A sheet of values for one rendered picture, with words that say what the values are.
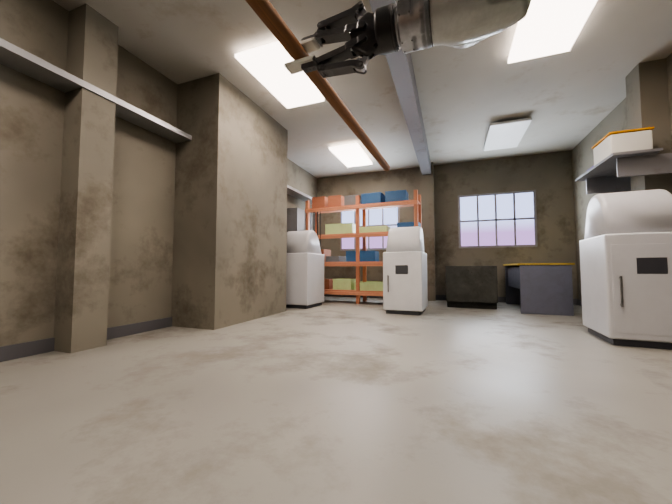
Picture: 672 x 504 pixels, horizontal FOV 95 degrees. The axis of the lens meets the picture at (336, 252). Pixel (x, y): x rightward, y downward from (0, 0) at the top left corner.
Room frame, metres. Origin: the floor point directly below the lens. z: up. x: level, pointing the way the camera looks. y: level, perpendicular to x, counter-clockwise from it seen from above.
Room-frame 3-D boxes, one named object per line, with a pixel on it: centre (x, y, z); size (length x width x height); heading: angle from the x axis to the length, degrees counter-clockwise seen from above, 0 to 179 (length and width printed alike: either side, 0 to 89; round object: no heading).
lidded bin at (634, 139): (3.63, -3.42, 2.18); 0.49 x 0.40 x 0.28; 160
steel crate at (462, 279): (6.22, -2.71, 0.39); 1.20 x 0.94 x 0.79; 160
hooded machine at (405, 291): (5.33, -1.21, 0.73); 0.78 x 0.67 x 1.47; 160
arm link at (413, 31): (0.54, -0.14, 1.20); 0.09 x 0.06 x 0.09; 158
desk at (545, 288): (5.70, -3.65, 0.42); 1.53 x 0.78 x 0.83; 160
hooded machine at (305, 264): (6.12, 0.68, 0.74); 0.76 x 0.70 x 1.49; 160
